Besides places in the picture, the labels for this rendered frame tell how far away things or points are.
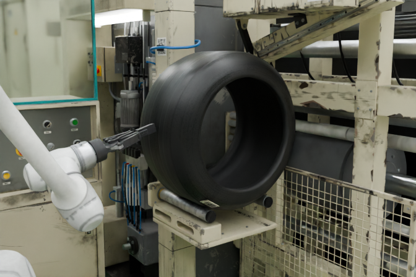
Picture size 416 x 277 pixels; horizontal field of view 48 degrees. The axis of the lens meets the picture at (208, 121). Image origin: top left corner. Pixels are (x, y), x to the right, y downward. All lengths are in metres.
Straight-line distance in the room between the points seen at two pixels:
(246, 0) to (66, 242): 1.32
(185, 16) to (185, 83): 0.48
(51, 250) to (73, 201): 0.92
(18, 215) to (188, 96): 0.96
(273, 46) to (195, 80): 0.54
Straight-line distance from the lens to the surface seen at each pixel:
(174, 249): 2.11
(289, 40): 1.94
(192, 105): 1.53
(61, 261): 2.26
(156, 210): 1.97
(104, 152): 1.50
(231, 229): 1.85
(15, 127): 1.22
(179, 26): 1.96
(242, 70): 1.64
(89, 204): 1.34
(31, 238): 2.18
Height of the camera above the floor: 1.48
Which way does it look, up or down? 8 degrees down
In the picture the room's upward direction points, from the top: straight up
